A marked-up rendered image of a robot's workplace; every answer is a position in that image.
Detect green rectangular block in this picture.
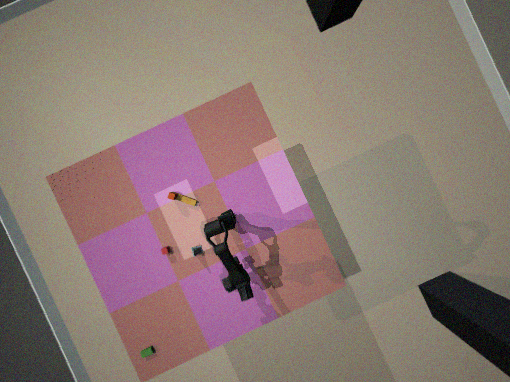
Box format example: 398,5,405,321
140,346,154,358

